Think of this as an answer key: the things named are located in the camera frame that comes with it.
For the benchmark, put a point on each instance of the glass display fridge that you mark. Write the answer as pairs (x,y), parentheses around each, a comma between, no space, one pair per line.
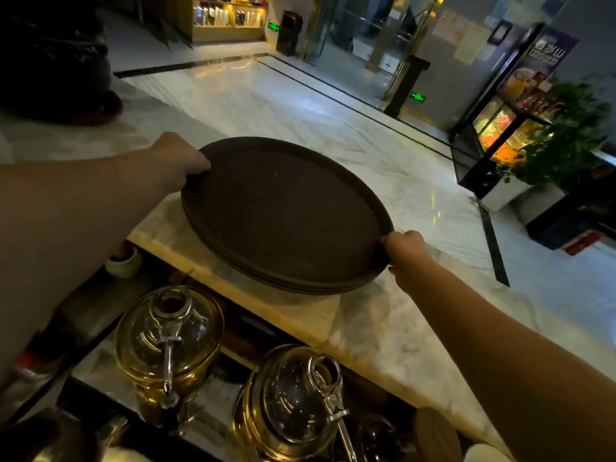
(505,125)

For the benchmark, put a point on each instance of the person's right hand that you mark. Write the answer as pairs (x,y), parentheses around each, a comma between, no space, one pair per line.
(406,257)

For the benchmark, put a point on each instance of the white planter box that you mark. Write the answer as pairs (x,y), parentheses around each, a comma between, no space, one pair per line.
(503,193)

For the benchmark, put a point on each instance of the person's right forearm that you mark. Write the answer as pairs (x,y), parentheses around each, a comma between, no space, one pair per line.
(519,370)

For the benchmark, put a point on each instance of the green exit sign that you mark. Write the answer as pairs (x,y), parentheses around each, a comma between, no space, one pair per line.
(417,97)
(273,26)

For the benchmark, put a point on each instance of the small pale ceramic cup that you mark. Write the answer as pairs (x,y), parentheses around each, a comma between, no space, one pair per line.
(123,263)

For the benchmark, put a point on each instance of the dark low cabinet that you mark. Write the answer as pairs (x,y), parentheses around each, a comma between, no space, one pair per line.
(572,218)

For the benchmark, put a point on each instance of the paper notices on wall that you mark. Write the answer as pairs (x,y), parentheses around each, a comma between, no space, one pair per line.
(461,36)

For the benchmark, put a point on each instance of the person's left forearm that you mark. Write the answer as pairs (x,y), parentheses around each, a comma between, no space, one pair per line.
(67,235)

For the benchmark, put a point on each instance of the brown oval serving tray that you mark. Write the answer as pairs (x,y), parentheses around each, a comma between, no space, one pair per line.
(269,282)
(284,211)

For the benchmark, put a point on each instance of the lit shelf of bottles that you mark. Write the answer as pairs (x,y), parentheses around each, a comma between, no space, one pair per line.
(229,16)

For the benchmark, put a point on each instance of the red box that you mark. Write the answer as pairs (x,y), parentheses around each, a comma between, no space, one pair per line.
(581,243)

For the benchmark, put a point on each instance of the white round container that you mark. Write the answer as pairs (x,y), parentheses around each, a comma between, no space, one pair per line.
(485,454)

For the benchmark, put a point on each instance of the glass jar with clasp lid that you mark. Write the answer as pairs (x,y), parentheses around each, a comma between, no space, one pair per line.
(293,404)
(168,341)

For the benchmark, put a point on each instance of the black podium stand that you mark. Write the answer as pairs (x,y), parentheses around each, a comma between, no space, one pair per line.
(406,81)

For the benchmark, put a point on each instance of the large black bag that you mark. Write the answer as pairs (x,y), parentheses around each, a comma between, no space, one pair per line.
(53,57)

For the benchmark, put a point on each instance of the person's left thumb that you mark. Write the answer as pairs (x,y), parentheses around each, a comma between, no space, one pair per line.
(198,164)

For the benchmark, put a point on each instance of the round wooden lid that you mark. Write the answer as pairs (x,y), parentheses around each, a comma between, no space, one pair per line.
(437,437)

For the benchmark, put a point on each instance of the black framed picture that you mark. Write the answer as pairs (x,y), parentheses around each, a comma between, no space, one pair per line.
(500,32)

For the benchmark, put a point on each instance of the black waste bin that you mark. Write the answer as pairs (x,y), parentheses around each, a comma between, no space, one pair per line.
(288,33)

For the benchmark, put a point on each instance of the person's left hand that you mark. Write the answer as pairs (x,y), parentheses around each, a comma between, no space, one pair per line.
(168,156)

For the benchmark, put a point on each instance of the person's right thumb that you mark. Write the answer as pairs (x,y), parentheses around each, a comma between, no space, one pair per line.
(390,239)

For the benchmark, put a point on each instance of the green potted plant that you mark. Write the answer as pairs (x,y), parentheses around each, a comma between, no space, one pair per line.
(563,139)

